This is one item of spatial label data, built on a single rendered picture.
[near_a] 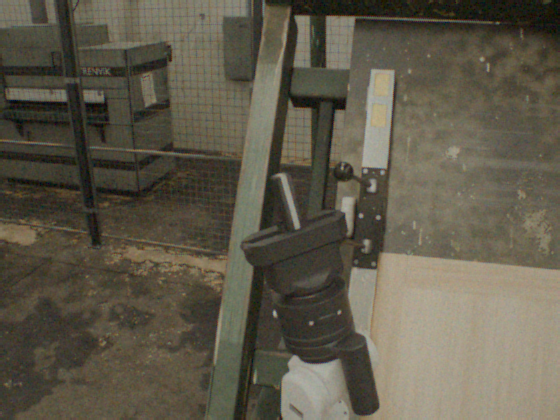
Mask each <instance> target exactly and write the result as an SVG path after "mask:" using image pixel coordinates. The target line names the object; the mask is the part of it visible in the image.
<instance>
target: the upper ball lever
mask: <svg viewBox="0 0 560 420"><path fill-rule="evenodd" d="M333 174H334V177H335V178H336V179H337V180H338V181H340V182H347V181H349V180H351V179H353V180H355V181H356V182H358V183H361V184H363V185H365V186H367V192H368V193H372V194H376V193H378V184H379V181H378V180H377V179H369V180H368V181H367V180H365V179H363V178H361V177H359V176H356V175H354V168H353V166H352V165H351V164H350V163H348V162H346V161H341V162H339V163H338V164H336V166H335V167H334V169H333Z"/></svg>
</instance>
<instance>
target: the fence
mask: <svg viewBox="0 0 560 420"><path fill-rule="evenodd" d="M375 74H385V75H390V77H389V87H388V95H389V96H379V95H374V88H375ZM394 81H395V80H394V70H371V78H370V86H369V95H368V100H369V103H368V111H367V121H366V129H365V138H364V141H365V147H364V155H363V164H362V167H377V168H386V169H387V165H388V156H389V137H390V127H391V118H392V99H393V90H394ZM373 104H384V105H387V115H386V125H385V127H374V126H371V122H372V105H373ZM377 272H378V268H377V269H370V268H362V267H354V266H353V265H352V271H351V279H350V288H349V303H350V306H351V311H352V314H353V318H354V323H355V326H356V330H358V331H360V332H362V333H365V334H366V336H368V338H370V329H371V319H372V310H373V300H374V293H375V288H376V281H377ZM340 400H342V401H344V403H345V404H346V406H347V407H348V413H349V416H348V420H360V416H358V415H357V414H355V413H354V412H353V411H352V408H351V405H350V397H349V393H347V394H346V395H344V396H343V397H342V398H341V399H340Z"/></svg>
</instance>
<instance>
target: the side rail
mask: <svg viewBox="0 0 560 420"><path fill-rule="evenodd" d="M297 35H298V28H297V24H296V18H295V16H294V12H293V10H292V6H291V5H289V6H268V5H267V6H266V10H265V17H264V23H263V28H262V34H261V40H260V50H259V58H258V63H257V70H256V76H255V81H254V88H253V94H252V100H251V106H250V113H249V118H248V125H247V131H246V137H245V143H244V150H243V155H242V162H241V169H240V174H239V181H238V188H237V193H236V200H235V207H234V212H233V219H232V231H231V238H230V245H229V250H228V257H227V264H226V269H225V276H224V282H223V288H222V301H221V307H220V313H219V319H218V326H217V331H216V344H215V349H214V355H213V362H212V367H211V379H210V385H209V391H208V397H207V408H206V414H205V419H204V420H246V414H247V408H248V401H249V389H250V383H249V377H250V371H251V364H252V358H253V351H254V350H255V349H256V342H257V329H258V322H259V316H260V309H261V302H262V296H263V288H264V282H265V275H264V271H263V268H262V266H251V265H250V264H249V263H248V262H247V261H246V258H245V255H244V251H243V250H242V249H241V248H240V245H241V241H242V240H244V239H245V238H246V237H247V236H249V235H250V234H252V233H255V232H258V231H261V230H266V229H269V228H271V226H272V219H273V211H274V205H275V196H274V192H273V188H272V184H271V179H270V178H271V176H272V175H275V174H279V170H280V163H281V155H282V149H283V142H284V135H285V128H286V122H287V108H288V101H289V97H288V90H289V84H290V78H291V70H292V68H293V67H294V61H295V54H296V48H297Z"/></svg>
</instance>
